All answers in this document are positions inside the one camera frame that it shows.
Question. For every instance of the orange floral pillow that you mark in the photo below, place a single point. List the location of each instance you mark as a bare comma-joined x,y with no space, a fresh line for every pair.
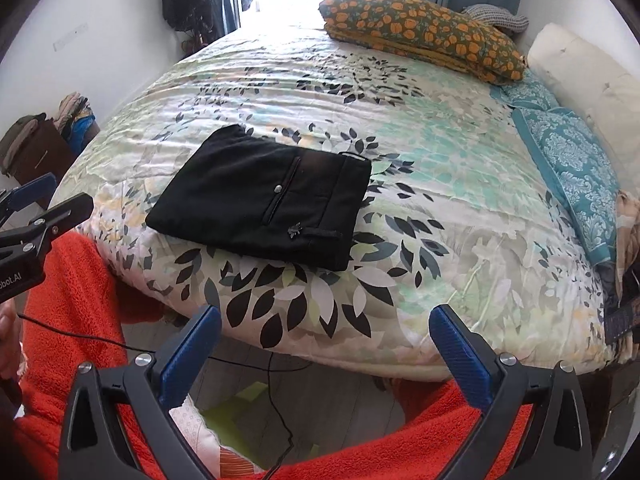
425,25

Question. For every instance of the checked cushion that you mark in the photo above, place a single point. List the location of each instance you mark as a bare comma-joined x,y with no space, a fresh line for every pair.
500,17

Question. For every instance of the dark wooden cabinet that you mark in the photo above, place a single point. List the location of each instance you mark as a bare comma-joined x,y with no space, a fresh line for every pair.
615,390

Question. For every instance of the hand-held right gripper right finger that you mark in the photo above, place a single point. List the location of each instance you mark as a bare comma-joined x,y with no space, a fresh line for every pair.
460,355

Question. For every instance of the black pants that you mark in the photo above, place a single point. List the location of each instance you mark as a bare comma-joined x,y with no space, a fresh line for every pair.
240,195

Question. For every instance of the brown suitcase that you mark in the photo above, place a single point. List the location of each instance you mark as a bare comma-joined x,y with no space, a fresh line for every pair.
45,150

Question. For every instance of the stack of folded clothes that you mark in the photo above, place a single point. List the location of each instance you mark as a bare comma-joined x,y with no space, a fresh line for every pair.
75,120

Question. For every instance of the black cloth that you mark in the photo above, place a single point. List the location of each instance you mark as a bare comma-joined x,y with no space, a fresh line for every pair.
622,320

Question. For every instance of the person's left hand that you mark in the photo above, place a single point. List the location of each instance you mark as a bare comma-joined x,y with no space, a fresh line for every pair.
7,340

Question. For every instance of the olive cloth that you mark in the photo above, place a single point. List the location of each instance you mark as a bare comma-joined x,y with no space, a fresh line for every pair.
20,135

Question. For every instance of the teal patterned blanket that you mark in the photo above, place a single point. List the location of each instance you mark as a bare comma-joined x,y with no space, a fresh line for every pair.
570,160

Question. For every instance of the floral leaf bedspread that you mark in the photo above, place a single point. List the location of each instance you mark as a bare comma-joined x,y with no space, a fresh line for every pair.
425,235

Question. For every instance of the patterned white cloth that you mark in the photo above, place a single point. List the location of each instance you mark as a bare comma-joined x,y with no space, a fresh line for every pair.
200,440

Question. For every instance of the lime green object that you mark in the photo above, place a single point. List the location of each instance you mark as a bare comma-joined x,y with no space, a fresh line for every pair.
235,405

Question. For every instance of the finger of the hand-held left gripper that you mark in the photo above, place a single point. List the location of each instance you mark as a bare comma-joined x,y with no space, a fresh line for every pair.
60,215
35,190

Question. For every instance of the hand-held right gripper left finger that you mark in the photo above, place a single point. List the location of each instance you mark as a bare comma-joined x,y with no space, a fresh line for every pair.
192,350

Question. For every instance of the white padded headboard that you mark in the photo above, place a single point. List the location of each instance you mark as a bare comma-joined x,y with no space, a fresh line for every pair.
590,75

